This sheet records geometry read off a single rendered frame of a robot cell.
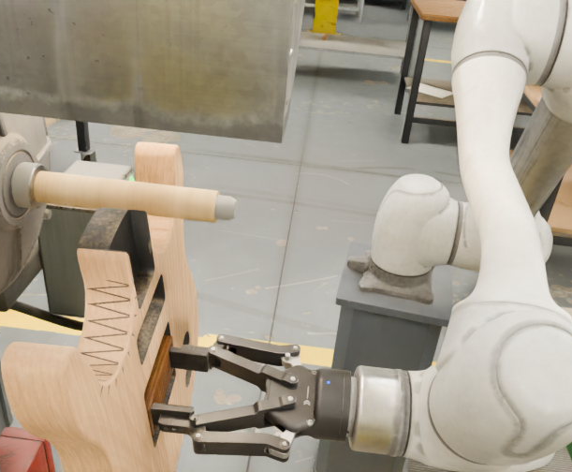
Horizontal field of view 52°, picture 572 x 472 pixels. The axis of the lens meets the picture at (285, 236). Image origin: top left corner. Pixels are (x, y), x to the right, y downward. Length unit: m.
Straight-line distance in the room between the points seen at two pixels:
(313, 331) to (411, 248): 1.09
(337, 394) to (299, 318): 1.85
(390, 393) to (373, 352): 0.89
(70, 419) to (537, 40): 0.74
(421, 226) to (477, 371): 0.92
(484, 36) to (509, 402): 0.56
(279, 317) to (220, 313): 0.24
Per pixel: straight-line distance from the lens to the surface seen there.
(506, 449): 0.51
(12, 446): 1.24
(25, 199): 0.63
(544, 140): 1.09
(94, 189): 0.61
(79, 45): 0.40
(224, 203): 0.58
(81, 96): 0.41
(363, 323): 1.47
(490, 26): 0.90
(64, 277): 0.95
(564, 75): 0.94
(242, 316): 2.46
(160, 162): 0.64
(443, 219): 1.38
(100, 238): 0.52
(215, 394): 2.13
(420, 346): 1.49
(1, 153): 0.63
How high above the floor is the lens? 1.53
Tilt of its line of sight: 30 degrees down
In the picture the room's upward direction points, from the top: 5 degrees clockwise
